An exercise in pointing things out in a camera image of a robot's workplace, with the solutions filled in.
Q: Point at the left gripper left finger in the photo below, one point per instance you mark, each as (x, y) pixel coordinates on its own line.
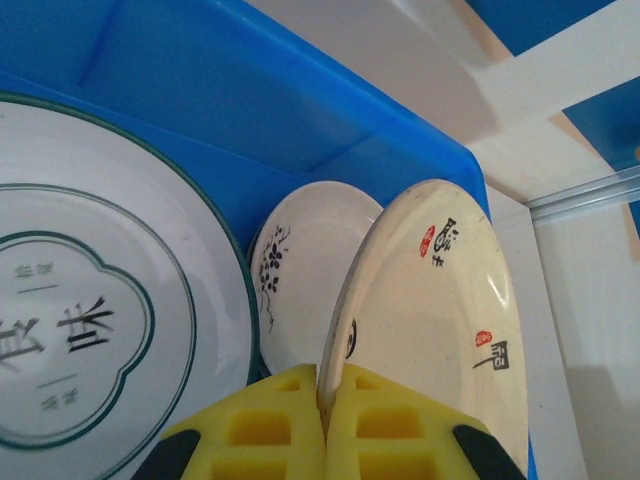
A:
(250, 440)

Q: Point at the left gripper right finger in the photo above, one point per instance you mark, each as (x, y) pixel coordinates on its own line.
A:
(400, 440)

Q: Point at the cream plate with ink painting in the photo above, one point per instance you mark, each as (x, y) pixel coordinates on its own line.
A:
(310, 280)
(425, 325)

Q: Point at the white plate with green outline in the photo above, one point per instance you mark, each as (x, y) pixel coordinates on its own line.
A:
(100, 250)

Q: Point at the blue plastic bin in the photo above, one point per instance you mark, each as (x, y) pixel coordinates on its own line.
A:
(200, 100)

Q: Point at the aluminium corner post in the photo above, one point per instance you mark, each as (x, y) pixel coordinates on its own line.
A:
(585, 195)

